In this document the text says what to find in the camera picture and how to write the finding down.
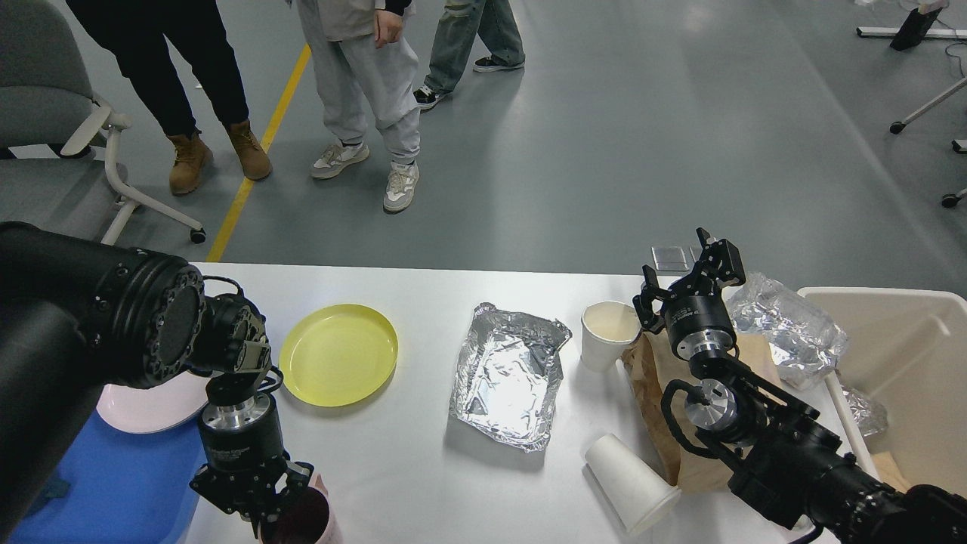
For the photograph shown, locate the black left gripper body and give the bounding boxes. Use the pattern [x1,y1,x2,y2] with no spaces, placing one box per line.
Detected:
[189,411,314,522]

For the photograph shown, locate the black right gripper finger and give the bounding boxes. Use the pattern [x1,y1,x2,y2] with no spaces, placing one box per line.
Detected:
[681,227,746,297]
[632,264,669,335]

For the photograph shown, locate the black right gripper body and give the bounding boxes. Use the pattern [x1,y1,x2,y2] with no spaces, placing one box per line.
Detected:
[656,292,738,360]

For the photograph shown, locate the pink mug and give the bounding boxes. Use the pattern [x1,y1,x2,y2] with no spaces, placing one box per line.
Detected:
[257,473,344,543]

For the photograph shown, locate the yellow plate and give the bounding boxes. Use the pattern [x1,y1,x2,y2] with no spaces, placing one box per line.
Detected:
[279,304,400,407]

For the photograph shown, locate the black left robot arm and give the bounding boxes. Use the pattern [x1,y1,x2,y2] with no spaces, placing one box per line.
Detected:
[1,221,314,543]

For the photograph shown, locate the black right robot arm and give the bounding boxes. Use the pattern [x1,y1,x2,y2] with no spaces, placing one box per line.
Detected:
[632,228,966,543]

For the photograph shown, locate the metal floor socket plate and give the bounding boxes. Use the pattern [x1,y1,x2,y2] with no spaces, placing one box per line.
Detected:
[650,246,690,272]

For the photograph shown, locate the upright white paper cup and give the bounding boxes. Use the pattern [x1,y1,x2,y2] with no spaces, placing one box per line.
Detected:
[580,301,641,372]

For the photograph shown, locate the brown paper bag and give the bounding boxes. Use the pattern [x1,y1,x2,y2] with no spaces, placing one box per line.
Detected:
[621,332,782,493]

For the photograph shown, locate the crumpled foil wrap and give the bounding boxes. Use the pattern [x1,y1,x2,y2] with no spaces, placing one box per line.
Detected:
[725,272,849,391]

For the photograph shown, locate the pink plate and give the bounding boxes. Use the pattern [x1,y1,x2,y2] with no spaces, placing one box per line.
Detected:
[96,372,209,434]

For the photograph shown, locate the blue plastic tray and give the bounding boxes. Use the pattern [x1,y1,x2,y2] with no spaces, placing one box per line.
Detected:
[9,414,204,543]

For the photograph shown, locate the aluminium foil tray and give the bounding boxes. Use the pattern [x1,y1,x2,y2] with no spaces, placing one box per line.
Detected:
[449,302,571,453]

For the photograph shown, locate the lying white paper cup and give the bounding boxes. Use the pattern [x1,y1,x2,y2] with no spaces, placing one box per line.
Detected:
[584,434,681,535]

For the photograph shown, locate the foil piece in bin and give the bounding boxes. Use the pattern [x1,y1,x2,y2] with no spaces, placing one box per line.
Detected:
[842,385,890,438]

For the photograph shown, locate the beige plastic bin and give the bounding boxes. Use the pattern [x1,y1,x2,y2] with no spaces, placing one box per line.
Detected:
[800,288,966,495]

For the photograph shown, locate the person faded jeans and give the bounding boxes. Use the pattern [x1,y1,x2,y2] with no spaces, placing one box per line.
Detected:
[413,1,526,111]

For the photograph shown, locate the person grey sweatpants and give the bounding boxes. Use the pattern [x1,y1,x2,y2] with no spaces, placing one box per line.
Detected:
[293,1,421,213]

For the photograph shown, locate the grey office chair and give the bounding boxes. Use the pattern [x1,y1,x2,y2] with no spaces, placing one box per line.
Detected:
[1,1,206,245]

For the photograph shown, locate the person black trousers brown boots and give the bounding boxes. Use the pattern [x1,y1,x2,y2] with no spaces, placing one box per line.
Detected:
[68,1,272,196]

